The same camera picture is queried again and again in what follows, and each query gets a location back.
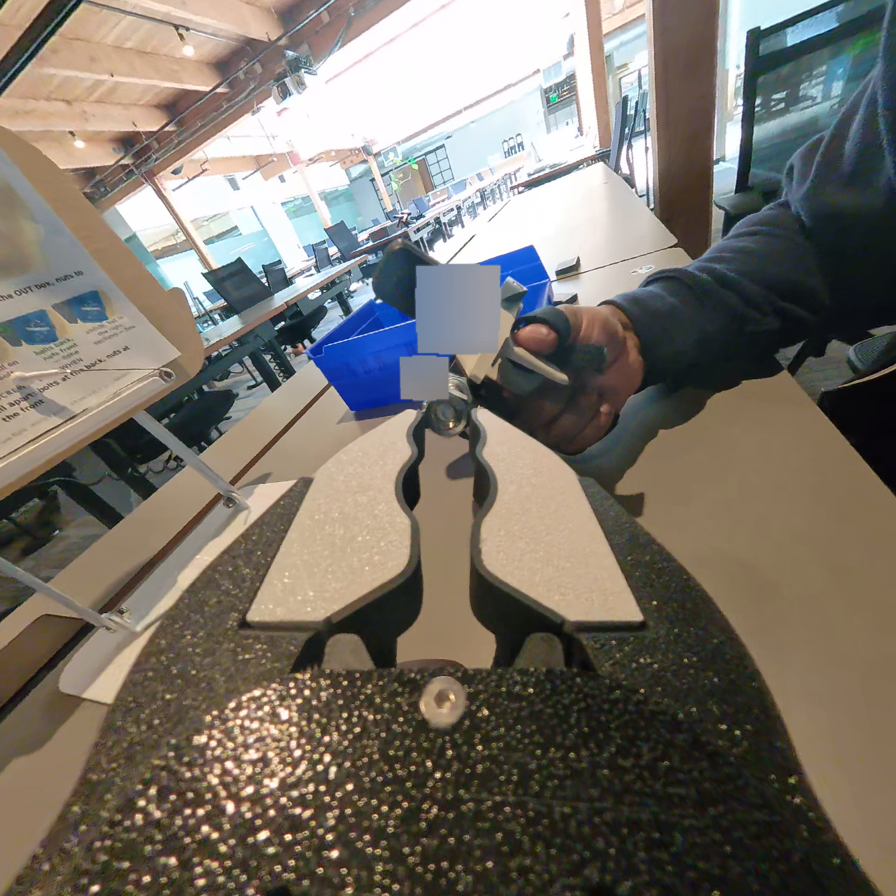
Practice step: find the white metal sheet stand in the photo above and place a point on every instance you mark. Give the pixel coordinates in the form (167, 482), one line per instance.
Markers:
(262, 493)

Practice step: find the green potted plant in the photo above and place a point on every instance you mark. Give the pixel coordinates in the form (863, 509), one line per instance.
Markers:
(404, 171)

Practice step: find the black office chair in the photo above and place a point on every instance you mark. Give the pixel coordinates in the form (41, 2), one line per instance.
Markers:
(752, 105)
(189, 427)
(868, 406)
(238, 280)

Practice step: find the small black box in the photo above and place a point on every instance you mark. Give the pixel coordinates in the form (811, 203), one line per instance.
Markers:
(568, 266)

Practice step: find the person's right forearm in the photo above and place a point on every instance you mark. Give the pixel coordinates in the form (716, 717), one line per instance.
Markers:
(735, 301)

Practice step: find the blue plastic bin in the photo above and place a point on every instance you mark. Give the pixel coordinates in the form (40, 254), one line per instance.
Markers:
(364, 364)

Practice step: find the person's right hand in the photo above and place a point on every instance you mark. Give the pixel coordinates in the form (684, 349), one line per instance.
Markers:
(609, 392)

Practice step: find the steel hex nut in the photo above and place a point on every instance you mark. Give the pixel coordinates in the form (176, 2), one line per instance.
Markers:
(442, 418)

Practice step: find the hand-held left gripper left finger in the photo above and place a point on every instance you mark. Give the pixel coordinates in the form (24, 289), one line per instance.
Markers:
(329, 546)

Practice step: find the wooden office desk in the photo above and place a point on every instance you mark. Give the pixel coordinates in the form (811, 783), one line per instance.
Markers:
(280, 302)

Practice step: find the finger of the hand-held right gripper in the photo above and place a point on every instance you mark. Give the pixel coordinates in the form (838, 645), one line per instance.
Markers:
(511, 395)
(479, 367)

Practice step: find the instruction sheet on stand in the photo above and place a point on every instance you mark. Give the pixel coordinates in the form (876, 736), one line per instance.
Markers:
(105, 245)

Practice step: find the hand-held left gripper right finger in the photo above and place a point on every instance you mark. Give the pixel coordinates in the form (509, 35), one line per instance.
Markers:
(553, 546)

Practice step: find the wooden post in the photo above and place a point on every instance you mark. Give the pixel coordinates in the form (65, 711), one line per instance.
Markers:
(686, 126)

